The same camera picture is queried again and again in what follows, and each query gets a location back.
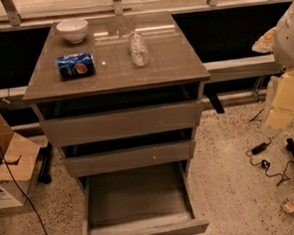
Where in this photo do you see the white ceramic bowl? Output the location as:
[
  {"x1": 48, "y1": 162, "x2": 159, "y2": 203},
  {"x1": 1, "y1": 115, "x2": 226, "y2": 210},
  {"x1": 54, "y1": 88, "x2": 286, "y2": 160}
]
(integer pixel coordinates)
[{"x1": 57, "y1": 19, "x2": 88, "y2": 44}]

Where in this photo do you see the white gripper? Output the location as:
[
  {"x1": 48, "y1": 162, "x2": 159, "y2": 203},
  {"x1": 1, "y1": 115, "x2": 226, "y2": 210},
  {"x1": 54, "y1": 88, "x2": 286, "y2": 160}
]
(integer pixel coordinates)
[{"x1": 251, "y1": 0, "x2": 294, "y2": 137}]

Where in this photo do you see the clear plastic water bottle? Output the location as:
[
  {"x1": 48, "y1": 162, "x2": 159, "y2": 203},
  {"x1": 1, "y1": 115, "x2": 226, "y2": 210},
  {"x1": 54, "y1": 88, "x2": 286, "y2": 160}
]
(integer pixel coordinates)
[{"x1": 129, "y1": 32, "x2": 149, "y2": 67}]

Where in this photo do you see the grey drawer cabinet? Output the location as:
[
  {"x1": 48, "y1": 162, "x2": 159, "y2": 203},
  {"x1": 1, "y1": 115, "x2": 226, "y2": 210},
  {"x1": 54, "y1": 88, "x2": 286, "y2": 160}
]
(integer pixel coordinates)
[{"x1": 17, "y1": 7, "x2": 221, "y2": 235}]

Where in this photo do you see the grey top drawer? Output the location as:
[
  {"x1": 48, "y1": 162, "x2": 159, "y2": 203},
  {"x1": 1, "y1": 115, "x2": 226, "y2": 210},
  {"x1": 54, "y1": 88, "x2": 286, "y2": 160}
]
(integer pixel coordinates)
[{"x1": 40, "y1": 101, "x2": 200, "y2": 147}]

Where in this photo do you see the grey open bottom drawer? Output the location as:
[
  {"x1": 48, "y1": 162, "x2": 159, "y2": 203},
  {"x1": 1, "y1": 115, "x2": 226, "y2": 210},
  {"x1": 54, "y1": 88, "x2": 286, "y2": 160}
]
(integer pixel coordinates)
[{"x1": 83, "y1": 162, "x2": 208, "y2": 235}]

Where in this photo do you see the brown cardboard box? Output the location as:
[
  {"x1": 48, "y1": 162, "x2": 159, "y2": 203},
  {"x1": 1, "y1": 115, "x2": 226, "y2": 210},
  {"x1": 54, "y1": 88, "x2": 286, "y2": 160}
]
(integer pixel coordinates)
[{"x1": 0, "y1": 115, "x2": 40, "y2": 209}]

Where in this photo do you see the black power adapter with cable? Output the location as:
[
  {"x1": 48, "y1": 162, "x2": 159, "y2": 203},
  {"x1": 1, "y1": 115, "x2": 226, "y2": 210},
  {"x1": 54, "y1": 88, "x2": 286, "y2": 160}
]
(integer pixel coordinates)
[{"x1": 242, "y1": 107, "x2": 294, "y2": 189}]

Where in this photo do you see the black stand foot left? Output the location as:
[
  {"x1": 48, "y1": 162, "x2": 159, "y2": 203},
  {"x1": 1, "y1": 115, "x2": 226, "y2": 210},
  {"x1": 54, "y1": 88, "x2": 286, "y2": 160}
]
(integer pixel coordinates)
[{"x1": 37, "y1": 142, "x2": 52, "y2": 183}]

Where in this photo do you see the grey middle drawer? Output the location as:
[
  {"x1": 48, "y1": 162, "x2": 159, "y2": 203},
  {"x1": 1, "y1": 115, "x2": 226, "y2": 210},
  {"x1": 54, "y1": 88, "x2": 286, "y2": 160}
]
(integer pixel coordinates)
[{"x1": 63, "y1": 139, "x2": 195, "y2": 178}]

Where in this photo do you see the blue pepsi can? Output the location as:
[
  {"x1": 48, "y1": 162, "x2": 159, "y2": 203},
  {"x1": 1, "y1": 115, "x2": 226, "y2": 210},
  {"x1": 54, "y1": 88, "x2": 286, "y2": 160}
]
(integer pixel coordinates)
[{"x1": 57, "y1": 53, "x2": 95, "y2": 79}]

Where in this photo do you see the black cable on left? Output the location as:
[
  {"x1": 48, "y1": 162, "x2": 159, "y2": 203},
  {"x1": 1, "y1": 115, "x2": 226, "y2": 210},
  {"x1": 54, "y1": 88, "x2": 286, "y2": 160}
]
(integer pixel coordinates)
[{"x1": 0, "y1": 121, "x2": 55, "y2": 235}]

